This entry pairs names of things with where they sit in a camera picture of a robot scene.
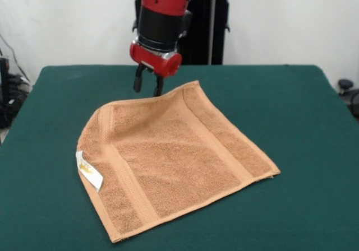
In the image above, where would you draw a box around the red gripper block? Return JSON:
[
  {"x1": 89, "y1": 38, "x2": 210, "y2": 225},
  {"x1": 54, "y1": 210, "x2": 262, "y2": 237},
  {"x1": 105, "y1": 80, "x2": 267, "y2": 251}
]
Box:
[{"x1": 129, "y1": 42, "x2": 182, "y2": 97}]

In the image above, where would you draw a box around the tan terry towel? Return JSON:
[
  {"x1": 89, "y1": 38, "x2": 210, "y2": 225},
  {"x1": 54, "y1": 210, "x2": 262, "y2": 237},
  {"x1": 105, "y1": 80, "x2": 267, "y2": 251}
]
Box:
[{"x1": 76, "y1": 80, "x2": 281, "y2": 245}]

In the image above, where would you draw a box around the dark green table cloth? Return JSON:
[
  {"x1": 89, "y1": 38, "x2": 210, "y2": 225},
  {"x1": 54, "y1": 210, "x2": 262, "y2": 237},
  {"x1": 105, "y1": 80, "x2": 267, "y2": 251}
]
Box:
[{"x1": 0, "y1": 64, "x2": 359, "y2": 251}]

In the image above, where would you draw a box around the grey office chair base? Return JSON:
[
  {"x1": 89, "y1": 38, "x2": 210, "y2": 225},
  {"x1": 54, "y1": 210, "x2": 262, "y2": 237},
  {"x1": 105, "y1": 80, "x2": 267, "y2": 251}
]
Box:
[{"x1": 337, "y1": 78, "x2": 359, "y2": 114}]

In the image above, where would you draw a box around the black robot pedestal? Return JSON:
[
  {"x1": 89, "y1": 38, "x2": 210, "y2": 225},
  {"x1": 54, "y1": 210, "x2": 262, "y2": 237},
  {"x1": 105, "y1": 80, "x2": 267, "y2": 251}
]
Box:
[{"x1": 123, "y1": 0, "x2": 243, "y2": 66}]

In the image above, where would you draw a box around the thin grey cable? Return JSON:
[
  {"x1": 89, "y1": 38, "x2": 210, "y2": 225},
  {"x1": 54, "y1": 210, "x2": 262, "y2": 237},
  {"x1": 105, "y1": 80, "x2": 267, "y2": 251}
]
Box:
[{"x1": 0, "y1": 34, "x2": 30, "y2": 83}]

